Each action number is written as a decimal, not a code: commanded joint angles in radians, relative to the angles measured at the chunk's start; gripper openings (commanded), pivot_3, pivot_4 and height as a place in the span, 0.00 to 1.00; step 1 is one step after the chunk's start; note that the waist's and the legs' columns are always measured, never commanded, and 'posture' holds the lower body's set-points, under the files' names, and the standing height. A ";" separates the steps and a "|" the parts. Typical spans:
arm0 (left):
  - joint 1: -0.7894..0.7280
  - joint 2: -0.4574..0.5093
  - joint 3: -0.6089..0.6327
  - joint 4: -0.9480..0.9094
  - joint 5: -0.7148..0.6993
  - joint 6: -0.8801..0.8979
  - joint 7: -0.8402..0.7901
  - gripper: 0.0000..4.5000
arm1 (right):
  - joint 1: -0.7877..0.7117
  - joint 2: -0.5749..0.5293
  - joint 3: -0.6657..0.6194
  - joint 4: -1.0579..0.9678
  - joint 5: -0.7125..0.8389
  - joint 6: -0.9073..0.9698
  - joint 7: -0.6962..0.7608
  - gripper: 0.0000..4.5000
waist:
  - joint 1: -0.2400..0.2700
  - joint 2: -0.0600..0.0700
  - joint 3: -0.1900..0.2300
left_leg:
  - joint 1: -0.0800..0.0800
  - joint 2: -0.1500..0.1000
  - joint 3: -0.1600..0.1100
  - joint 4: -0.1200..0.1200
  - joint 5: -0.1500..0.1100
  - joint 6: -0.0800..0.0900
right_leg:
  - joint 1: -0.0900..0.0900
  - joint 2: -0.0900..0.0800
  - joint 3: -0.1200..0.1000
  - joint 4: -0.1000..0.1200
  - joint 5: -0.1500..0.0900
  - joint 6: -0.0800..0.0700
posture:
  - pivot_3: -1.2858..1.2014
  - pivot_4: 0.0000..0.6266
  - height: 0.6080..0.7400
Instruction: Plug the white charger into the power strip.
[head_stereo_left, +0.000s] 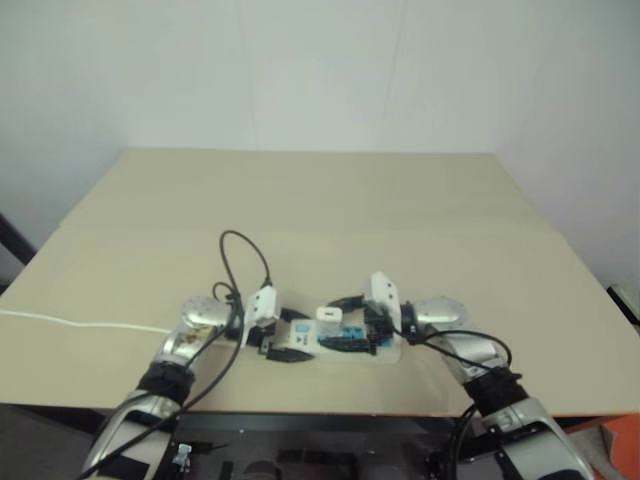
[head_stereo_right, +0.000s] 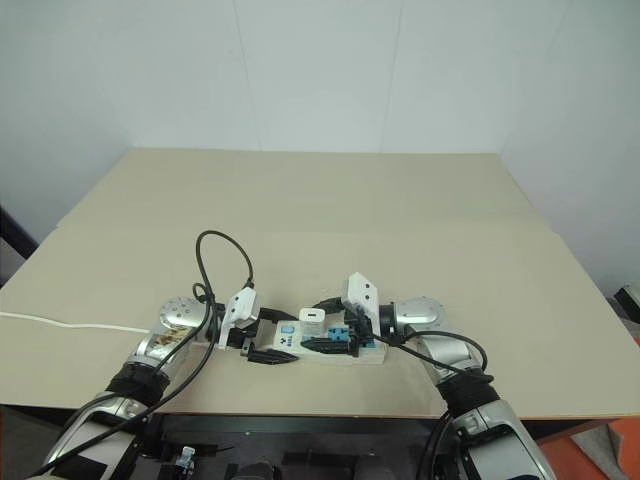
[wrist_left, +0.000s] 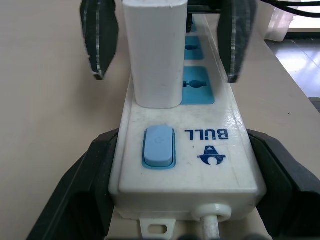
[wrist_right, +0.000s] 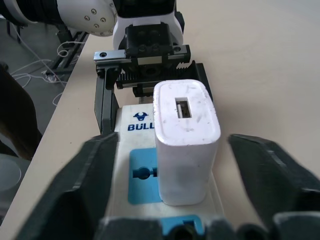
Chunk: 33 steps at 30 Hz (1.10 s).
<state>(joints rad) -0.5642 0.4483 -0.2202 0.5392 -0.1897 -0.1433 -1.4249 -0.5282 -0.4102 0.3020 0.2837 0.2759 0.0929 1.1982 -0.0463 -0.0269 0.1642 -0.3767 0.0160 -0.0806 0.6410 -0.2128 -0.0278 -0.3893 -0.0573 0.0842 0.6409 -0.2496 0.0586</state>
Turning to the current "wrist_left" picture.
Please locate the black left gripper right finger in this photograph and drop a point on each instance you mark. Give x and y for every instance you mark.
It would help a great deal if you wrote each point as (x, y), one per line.
(287, 195)

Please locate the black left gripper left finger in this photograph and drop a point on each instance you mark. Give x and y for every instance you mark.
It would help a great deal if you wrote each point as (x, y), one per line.
(75, 200)

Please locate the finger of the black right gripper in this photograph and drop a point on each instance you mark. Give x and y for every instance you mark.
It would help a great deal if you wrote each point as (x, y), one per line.
(100, 32)

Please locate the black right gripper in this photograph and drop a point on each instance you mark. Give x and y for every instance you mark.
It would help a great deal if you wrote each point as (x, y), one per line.
(203, 9)

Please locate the white charger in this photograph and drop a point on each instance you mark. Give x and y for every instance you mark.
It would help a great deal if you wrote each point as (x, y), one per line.
(156, 57)

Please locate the white power strip blue sockets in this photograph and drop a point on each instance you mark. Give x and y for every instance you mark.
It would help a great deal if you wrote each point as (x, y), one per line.
(200, 170)

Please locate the white translucent curtain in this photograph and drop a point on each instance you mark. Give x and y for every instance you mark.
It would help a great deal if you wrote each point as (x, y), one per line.
(278, 26)

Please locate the grey rounded object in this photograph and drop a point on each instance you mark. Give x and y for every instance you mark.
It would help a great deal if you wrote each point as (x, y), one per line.
(315, 104)

